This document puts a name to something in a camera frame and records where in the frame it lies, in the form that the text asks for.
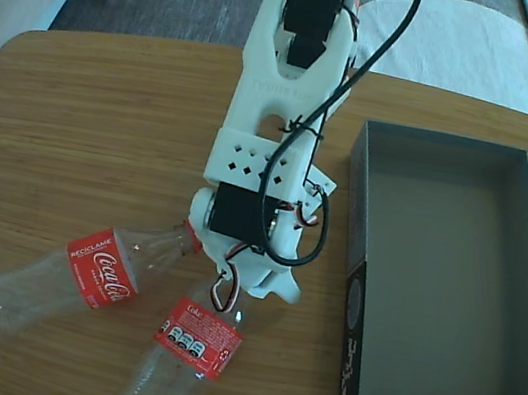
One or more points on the clear contour Coca-Cola bottle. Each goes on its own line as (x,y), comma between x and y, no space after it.
(99,271)

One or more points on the grey cardboard box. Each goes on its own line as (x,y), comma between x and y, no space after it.
(445,268)

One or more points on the white cushion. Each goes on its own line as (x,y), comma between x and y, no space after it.
(446,45)

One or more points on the clear tall Coke bottle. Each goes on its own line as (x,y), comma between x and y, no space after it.
(195,338)

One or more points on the flat white camera mount plate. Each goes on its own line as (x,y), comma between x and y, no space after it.
(324,183)

